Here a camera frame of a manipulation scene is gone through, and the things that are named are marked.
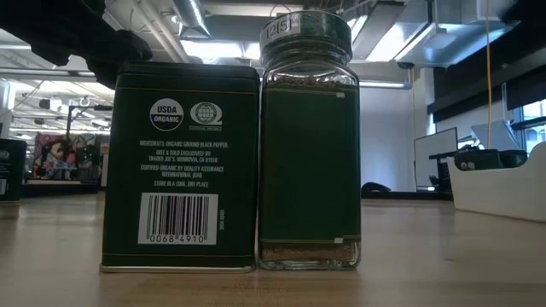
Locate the colourful patterned banner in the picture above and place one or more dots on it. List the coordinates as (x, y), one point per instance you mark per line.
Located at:
(55, 158)

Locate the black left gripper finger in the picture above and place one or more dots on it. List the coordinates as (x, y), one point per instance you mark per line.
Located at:
(130, 49)
(102, 74)

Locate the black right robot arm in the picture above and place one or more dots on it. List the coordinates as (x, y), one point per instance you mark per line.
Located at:
(529, 6)

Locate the long tube ceiling light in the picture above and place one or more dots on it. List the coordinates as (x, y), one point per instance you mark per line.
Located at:
(384, 84)

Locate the white plastic bin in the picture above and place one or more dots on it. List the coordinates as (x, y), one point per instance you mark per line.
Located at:
(499, 192)

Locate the green-lid glass spice jar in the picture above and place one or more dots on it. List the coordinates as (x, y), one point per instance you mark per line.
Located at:
(309, 170)

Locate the pale grey angled panel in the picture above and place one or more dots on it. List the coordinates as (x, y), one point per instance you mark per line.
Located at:
(499, 134)

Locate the silver round air duct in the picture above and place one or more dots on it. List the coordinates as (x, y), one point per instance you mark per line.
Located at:
(189, 15)

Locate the white board panel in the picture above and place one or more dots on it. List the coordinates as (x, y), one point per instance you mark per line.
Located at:
(435, 158)

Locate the black side table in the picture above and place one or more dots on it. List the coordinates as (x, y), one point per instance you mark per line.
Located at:
(443, 170)

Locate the bright ceiling light panel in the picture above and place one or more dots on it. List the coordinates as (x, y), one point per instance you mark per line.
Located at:
(213, 49)

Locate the silver rectangular air duct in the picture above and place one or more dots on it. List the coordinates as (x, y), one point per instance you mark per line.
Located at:
(452, 42)

